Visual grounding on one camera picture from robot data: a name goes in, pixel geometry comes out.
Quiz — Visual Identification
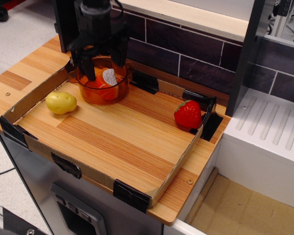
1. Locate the grey toy oven front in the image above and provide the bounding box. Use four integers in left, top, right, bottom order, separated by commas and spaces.
0, 134, 164, 235

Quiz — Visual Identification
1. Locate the salmon nigiri sushi toy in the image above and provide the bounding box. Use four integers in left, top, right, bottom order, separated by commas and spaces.
96, 68, 119, 100

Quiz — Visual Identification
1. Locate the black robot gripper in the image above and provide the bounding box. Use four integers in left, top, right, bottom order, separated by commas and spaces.
68, 2, 129, 81

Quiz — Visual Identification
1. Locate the cardboard fence with black tape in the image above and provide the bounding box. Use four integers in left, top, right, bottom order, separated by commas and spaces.
0, 65, 225, 214

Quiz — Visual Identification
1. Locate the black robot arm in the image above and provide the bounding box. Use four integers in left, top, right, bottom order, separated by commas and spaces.
68, 0, 129, 81

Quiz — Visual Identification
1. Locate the yellow toy potato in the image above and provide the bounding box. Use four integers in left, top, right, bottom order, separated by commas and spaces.
45, 92, 77, 115

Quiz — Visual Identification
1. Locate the white toy sink drainboard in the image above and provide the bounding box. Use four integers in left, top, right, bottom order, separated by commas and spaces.
216, 89, 294, 207

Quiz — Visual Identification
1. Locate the orange transparent plastic pot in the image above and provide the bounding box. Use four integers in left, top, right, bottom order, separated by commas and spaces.
69, 56, 134, 105

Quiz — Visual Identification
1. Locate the dark grey vertical post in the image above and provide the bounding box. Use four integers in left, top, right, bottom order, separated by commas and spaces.
225, 0, 274, 117

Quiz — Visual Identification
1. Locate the red toy strawberry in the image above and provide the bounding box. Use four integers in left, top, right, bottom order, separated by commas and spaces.
174, 100, 202, 129

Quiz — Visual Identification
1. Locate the black caster wheel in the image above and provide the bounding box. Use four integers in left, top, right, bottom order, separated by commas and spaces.
0, 6, 8, 22

